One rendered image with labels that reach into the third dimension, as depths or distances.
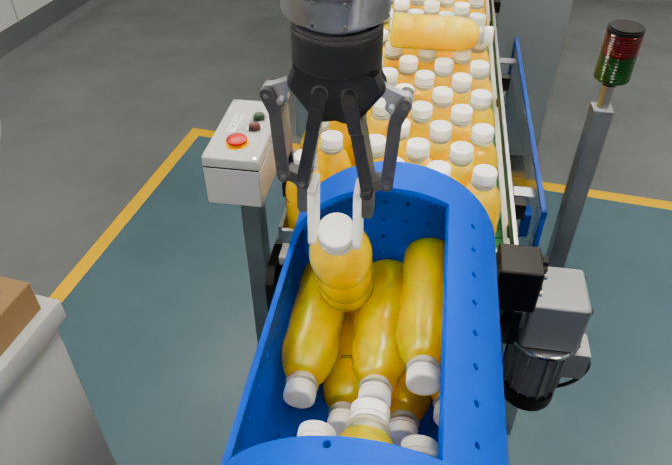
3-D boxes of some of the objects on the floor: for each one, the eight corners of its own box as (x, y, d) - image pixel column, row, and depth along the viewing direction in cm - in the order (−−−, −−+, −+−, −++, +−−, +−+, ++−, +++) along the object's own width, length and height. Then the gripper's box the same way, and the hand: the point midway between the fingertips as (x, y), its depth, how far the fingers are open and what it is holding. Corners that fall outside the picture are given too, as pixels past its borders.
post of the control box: (271, 456, 182) (236, 178, 118) (274, 443, 185) (242, 166, 121) (284, 458, 182) (257, 180, 118) (287, 445, 185) (262, 167, 121)
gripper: (221, 27, 48) (247, 253, 63) (442, 42, 46) (414, 272, 61) (247, -9, 54) (265, 207, 69) (444, 4, 52) (418, 223, 67)
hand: (336, 213), depth 63 cm, fingers closed on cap, 4 cm apart
